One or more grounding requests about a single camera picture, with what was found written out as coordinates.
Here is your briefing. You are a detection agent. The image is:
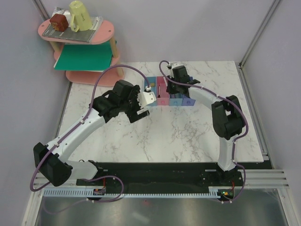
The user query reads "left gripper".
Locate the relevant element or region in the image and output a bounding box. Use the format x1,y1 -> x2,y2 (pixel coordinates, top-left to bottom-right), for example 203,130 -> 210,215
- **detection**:
119,86 -> 150,123

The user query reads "light blue drawer bin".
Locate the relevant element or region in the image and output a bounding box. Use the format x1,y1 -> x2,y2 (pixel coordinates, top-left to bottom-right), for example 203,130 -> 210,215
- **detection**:
169,93 -> 183,106

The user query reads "pink drawer bin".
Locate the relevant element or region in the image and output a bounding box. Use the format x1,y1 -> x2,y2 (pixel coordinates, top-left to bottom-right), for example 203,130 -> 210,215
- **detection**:
156,76 -> 169,106

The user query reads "black cap marker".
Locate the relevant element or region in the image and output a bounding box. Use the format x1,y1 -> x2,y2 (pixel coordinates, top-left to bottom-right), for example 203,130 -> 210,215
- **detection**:
158,85 -> 161,98

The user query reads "purple drawer bin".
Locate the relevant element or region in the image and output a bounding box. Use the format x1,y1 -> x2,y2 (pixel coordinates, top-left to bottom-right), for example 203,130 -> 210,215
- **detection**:
182,94 -> 196,106

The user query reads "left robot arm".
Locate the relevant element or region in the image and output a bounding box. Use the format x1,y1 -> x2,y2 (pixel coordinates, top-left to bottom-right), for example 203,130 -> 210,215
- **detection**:
33,80 -> 156,187

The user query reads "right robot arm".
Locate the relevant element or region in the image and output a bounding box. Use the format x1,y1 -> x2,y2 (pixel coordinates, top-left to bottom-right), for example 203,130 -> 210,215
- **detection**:
166,63 -> 248,186

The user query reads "green folder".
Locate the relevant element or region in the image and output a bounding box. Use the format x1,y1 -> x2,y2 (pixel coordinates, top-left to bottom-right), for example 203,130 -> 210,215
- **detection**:
54,43 -> 112,72

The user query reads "pink wooden tiered shelf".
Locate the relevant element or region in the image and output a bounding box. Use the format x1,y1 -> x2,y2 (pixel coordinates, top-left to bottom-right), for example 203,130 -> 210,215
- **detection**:
38,20 -> 120,85

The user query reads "grey magazine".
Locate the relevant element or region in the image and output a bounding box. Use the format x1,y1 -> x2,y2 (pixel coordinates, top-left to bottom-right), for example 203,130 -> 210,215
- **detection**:
42,7 -> 103,43

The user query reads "yellow mug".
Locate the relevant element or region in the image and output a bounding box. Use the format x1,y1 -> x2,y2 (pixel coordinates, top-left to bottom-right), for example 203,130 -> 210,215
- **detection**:
69,0 -> 92,32

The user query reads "red brown cube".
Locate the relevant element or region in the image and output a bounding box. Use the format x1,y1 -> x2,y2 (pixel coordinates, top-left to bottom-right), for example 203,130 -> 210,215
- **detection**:
49,14 -> 69,32

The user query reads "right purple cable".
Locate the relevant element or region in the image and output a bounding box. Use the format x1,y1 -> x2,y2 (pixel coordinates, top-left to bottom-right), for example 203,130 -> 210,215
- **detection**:
159,60 -> 250,204

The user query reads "purple cable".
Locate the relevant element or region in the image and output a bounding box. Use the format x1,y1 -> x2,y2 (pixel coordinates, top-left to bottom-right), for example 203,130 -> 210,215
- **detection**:
159,60 -> 250,204
30,65 -> 151,203

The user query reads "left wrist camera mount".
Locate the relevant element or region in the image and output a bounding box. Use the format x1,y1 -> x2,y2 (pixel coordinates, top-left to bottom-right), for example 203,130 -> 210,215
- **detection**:
137,92 -> 157,108

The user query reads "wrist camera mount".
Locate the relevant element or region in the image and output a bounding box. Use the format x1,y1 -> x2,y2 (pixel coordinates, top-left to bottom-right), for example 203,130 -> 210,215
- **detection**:
137,92 -> 157,108
167,63 -> 181,70

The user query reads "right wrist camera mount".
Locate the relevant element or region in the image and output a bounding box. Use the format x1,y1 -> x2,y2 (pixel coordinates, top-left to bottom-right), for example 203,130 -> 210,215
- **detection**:
167,63 -> 181,70

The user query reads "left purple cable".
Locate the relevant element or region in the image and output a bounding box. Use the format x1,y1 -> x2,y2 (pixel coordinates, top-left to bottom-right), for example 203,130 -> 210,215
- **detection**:
30,65 -> 151,203

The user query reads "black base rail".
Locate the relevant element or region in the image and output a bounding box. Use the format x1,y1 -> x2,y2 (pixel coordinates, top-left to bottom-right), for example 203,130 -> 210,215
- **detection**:
76,162 -> 243,194

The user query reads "white cable duct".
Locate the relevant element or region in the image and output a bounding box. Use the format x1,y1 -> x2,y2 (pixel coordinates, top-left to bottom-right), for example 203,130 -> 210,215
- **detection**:
43,187 -> 227,198

